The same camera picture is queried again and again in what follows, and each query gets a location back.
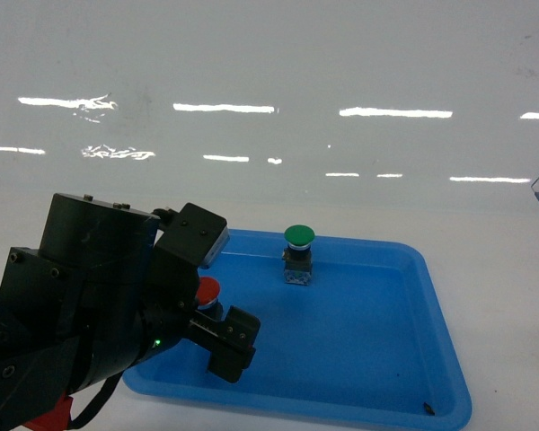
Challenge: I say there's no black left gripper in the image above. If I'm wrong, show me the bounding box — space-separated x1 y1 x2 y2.
140 245 261 383

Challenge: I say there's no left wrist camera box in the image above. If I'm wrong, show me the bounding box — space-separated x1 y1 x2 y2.
152 203 229 269

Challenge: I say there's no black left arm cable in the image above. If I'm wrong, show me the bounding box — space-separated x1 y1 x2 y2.
66 372 125 430

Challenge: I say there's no red mushroom push button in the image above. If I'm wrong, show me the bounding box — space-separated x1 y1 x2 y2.
196 277 224 321

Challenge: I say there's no small dark debris chip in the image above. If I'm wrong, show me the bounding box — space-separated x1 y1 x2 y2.
423 402 435 416

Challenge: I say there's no blue plastic tray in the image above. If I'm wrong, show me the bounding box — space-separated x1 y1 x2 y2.
124 230 472 430

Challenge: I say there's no green mushroom push button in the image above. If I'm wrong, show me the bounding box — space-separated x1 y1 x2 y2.
282 224 315 286

